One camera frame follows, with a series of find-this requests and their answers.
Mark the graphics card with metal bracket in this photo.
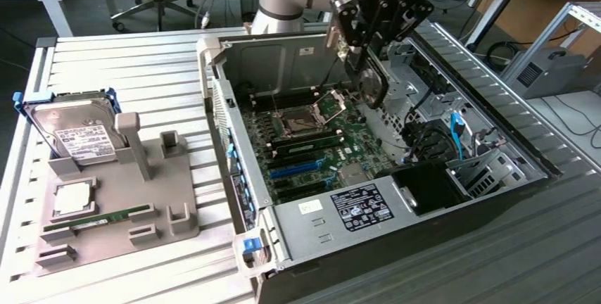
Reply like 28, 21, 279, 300
327, 25, 390, 110

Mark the black tripod pole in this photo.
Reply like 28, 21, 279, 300
466, 0, 537, 53

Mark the metal socket cover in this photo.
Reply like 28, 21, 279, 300
311, 88, 352, 122

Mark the silver metal drive cage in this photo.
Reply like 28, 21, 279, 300
364, 59, 470, 150

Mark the CPU socket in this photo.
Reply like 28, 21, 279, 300
273, 106, 325, 139

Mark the green motherboard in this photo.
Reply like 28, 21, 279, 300
237, 85, 403, 206

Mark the office chair base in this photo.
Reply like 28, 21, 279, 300
109, 0, 211, 33

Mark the long black expansion slot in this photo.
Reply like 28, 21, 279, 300
269, 151, 320, 170

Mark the silver chipset heatsink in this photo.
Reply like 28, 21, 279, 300
338, 165, 371, 184

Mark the blue expansion slot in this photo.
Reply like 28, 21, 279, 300
267, 161, 325, 180

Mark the black plastic fan shroud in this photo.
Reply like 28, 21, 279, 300
388, 162, 471, 217

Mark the grey power supply with label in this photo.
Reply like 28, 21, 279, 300
269, 176, 419, 265

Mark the hard disk in blue carrier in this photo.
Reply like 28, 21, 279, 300
9, 87, 131, 167

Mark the open black PC case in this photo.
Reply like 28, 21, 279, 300
195, 24, 565, 304

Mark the blue case latch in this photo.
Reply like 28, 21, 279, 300
237, 236, 263, 256

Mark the grey plastic parts rack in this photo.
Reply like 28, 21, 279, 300
33, 112, 201, 279

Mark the silver CPU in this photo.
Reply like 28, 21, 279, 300
52, 183, 93, 216

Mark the green RAM stick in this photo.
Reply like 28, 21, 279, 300
44, 204, 152, 234

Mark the thin black looping wire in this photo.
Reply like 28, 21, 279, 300
321, 56, 343, 87

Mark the coiled black cable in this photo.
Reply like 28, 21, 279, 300
486, 42, 524, 70

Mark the aluminium profile frame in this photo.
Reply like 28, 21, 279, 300
500, 1, 601, 82

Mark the blue wire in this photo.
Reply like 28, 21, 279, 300
448, 111, 466, 161

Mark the black wire bundle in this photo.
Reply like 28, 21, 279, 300
400, 120, 456, 164

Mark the grey tower with handle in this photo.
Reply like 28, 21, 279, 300
514, 46, 601, 100

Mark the silver disk bay bracket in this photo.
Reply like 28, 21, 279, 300
444, 148, 534, 201

